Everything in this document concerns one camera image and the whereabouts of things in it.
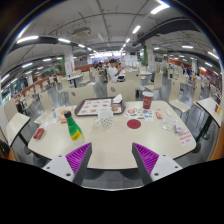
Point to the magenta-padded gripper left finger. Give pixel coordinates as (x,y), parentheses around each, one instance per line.
(78,158)

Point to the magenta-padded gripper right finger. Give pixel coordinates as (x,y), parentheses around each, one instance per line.
(146,158)

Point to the green drink bottle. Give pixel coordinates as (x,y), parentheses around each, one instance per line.
(74,128)

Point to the flat round red coaster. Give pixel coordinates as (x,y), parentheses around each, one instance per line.
(134,124)

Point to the clear plastic bag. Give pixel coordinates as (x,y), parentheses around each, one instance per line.
(170,125)

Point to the white leaflet with pink print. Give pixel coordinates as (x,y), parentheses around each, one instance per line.
(185,138)

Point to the white sticker sheet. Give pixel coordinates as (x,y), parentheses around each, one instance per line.
(138,114)

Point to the small red box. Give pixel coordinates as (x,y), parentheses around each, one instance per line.
(38,133)

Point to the crumpled food wrapper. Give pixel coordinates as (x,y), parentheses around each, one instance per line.
(63,113)

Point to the white polka dot mug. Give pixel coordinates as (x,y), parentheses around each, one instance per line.
(106,119)

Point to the crumpled white tissue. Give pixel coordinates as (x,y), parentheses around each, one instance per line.
(168,113)

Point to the small clear sanitizer bottle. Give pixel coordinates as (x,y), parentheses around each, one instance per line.
(54,113)

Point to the brown tray with paper liner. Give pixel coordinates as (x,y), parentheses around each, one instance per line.
(93,106)

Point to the red paper cup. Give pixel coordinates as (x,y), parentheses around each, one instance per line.
(147,100)

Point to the golden fried food piece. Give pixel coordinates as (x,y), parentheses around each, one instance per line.
(115,108)

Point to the white folded napkin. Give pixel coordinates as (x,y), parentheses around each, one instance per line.
(117,99)

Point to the beige side table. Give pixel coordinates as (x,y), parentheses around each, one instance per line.
(16,125)
(208,106)

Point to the beige wooden chairs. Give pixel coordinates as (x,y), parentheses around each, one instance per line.
(120,89)

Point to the person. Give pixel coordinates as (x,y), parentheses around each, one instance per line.
(113,71)

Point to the ceiling air conditioner unit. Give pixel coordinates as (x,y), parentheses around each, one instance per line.
(81,32)

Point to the ceiling strip lights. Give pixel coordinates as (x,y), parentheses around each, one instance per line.
(160,8)

